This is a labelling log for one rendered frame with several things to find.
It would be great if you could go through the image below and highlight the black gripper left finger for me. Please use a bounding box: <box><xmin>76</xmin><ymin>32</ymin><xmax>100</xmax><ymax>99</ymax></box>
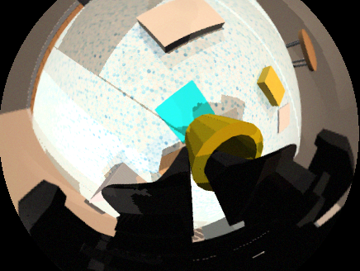
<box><xmin>101</xmin><ymin>146</ymin><xmax>194</xmax><ymax>236</ymax></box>

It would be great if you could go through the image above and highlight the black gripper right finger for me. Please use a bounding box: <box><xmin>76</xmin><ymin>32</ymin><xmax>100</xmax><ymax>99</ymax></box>
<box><xmin>204</xmin><ymin>143</ymin><xmax>296</xmax><ymax>226</ymax></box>

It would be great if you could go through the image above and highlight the yellow rectangular block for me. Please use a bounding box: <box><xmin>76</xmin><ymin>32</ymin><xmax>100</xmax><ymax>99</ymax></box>
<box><xmin>257</xmin><ymin>65</ymin><xmax>284</xmax><ymax>106</ymax></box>

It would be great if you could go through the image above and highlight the orange flat bar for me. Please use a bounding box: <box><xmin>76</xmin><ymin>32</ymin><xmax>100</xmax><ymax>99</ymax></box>
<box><xmin>158</xmin><ymin>148</ymin><xmax>182</xmax><ymax>175</ymax></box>

